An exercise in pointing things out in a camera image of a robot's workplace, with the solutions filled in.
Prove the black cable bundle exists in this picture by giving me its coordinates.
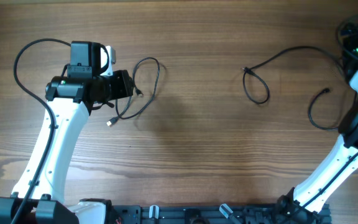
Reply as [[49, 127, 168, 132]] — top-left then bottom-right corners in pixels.
[[106, 56, 161, 127]]

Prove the black cable with loop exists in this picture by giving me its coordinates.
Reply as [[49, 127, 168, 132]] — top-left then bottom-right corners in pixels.
[[241, 45, 346, 105]]

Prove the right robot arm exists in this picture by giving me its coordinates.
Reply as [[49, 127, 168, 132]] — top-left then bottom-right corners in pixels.
[[272, 22, 358, 223]]

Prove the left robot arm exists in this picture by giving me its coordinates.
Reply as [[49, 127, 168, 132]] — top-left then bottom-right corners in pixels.
[[0, 41, 135, 223]]

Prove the black left camera cable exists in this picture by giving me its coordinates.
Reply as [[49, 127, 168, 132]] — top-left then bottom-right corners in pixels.
[[9, 37, 73, 224]]

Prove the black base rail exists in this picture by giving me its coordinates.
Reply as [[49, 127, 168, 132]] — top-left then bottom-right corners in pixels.
[[67, 197, 332, 224]]

